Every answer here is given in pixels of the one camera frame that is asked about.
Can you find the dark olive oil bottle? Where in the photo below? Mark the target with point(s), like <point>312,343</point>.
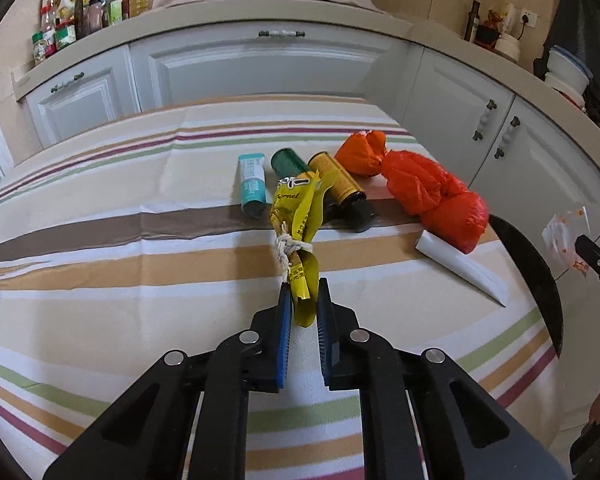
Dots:
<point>472,22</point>

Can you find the teal and white tube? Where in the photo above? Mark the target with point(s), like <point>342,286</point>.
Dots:
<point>252,185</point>

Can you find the white bag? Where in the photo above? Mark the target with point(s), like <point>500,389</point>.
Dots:
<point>508,17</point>

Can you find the white bowl blue lid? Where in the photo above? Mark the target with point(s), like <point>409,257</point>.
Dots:
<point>569,65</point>

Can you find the orange dotted white wrapper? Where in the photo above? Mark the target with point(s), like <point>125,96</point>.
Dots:
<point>562,235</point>

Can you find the white lidded jar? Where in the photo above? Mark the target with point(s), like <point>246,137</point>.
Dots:
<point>506,49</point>

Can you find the row of condiment bottles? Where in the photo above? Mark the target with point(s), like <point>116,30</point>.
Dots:
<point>90,10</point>

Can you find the striped tablecloth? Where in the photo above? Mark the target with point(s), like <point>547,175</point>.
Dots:
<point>105,210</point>

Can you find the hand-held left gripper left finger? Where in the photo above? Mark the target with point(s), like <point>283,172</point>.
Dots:
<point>283,355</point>

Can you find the red figurine box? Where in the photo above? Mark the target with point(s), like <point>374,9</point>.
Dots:
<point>486,32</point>

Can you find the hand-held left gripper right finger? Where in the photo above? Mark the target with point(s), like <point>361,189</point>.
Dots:
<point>326,355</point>

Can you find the red knotted plastic bag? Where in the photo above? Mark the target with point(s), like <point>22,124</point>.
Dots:
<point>430,195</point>

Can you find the black mesh cloth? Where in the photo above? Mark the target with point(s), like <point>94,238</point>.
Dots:
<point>590,20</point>

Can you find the black-lined waste bin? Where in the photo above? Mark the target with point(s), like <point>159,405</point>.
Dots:
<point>535,280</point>

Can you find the white wall socket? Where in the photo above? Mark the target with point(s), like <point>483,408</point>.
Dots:
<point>530,18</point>

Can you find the yellow label bottle black cap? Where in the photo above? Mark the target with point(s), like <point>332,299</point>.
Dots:
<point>337,182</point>

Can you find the small orange plastic bag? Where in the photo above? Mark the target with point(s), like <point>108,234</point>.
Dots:
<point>360,155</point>

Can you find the white folded paper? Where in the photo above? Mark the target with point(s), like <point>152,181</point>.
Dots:
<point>455,260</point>

